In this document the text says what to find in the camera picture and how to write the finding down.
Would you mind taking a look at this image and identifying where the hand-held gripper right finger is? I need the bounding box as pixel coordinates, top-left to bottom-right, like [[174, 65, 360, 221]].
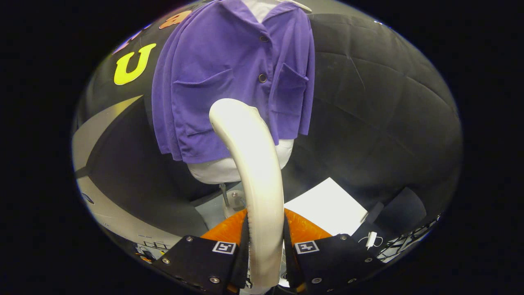
[[283, 208, 385, 295]]

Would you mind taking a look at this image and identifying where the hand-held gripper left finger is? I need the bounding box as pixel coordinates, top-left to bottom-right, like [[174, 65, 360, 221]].
[[154, 208, 250, 295]]

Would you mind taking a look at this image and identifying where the white garment steamer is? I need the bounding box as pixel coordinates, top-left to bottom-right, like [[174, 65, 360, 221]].
[[209, 98, 285, 295]]

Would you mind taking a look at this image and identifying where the purple jacket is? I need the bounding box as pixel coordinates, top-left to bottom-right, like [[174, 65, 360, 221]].
[[151, 0, 316, 163]]

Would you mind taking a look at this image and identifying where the small white adapter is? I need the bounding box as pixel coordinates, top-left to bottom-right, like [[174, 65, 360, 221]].
[[358, 231, 384, 250]]

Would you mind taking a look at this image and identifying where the white flat board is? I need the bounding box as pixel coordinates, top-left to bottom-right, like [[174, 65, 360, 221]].
[[284, 177, 368, 236]]

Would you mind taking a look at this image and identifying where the metal mannequin stand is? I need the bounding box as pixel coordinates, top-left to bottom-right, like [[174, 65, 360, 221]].
[[219, 183, 247, 218]]

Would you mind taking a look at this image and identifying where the black metal grid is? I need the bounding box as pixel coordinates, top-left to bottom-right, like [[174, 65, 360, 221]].
[[377, 217, 442, 263]]

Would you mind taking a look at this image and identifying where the white mannequin torso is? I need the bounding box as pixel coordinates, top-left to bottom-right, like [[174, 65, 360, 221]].
[[188, 0, 295, 184]]

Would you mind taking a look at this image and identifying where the plain black side cloth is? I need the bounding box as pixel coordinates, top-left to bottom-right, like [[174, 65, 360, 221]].
[[282, 14, 463, 230]]

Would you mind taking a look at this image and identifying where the black backdrop cloth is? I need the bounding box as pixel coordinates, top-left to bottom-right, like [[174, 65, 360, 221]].
[[84, 10, 193, 123]]

